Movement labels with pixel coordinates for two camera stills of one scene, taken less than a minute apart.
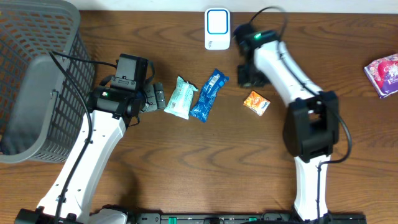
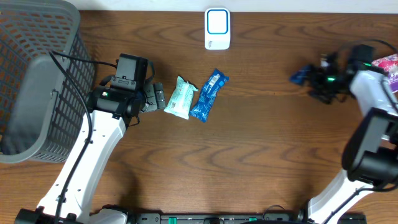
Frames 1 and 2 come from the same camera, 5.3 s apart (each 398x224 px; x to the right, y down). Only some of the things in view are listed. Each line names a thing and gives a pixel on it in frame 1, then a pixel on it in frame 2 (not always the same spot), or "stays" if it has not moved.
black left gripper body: x=154 y=97 stays
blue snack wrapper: x=211 y=88 stays
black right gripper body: x=249 y=75 to x=327 y=86
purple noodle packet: x=384 y=74 stays
